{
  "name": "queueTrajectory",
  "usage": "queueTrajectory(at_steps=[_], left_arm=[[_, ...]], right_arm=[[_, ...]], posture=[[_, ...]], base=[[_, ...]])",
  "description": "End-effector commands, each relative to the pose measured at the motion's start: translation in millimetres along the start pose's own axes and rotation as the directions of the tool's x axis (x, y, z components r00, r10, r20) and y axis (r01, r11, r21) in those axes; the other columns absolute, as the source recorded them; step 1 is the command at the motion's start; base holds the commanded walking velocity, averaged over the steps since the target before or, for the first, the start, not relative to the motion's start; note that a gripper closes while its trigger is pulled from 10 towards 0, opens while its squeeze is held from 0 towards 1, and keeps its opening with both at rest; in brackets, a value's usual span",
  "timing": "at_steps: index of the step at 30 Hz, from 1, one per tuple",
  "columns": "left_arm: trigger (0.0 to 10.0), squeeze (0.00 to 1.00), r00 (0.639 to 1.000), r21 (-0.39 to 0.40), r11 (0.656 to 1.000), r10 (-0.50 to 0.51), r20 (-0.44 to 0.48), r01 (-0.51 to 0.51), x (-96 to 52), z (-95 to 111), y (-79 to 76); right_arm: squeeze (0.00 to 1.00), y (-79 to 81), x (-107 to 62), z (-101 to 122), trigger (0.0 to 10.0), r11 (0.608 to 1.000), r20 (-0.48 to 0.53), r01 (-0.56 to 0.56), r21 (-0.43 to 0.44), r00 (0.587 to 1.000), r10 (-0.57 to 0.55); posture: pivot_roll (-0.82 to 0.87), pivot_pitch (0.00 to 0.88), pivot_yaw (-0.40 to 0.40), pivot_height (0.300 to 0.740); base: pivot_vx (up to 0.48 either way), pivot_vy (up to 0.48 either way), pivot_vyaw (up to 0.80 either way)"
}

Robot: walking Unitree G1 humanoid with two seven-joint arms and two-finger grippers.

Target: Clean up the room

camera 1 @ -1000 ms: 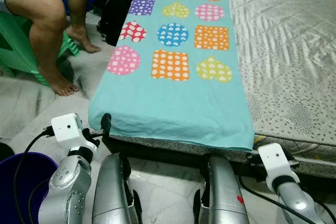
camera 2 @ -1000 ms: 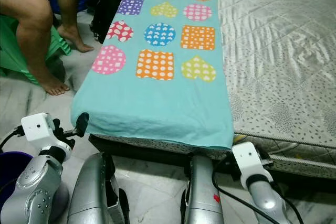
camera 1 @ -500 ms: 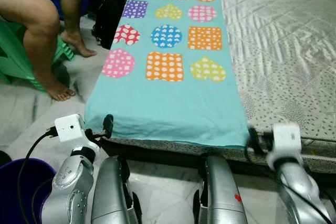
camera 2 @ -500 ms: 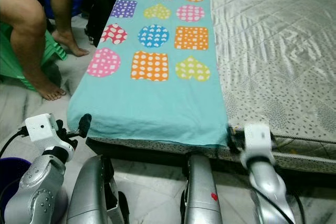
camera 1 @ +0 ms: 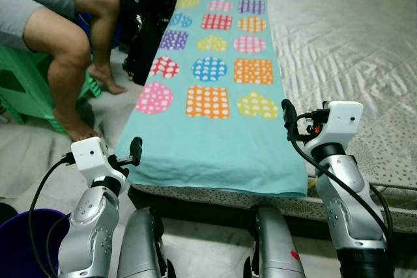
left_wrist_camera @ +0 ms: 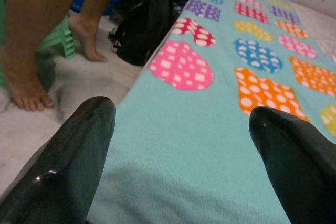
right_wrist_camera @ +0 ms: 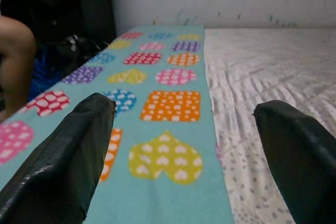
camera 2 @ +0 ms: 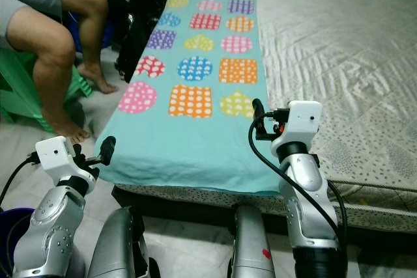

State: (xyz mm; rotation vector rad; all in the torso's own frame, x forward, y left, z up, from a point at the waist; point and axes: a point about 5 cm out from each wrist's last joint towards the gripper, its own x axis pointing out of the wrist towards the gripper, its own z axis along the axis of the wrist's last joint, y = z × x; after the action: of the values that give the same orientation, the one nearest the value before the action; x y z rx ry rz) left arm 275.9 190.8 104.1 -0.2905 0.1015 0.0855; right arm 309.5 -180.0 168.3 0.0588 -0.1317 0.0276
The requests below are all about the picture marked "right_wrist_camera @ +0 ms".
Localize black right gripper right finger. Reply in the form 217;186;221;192
253;100;336;224

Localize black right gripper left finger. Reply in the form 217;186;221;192
0;92;117;224

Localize blue plastic object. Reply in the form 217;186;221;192
27;47;68;101

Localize teal blanket colourful patches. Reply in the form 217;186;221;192
0;24;235;224

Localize white quilted mattress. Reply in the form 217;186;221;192
203;27;336;224

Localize black plastic bag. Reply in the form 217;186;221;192
51;34;110;70

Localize person in grey shorts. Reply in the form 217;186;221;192
0;15;37;121

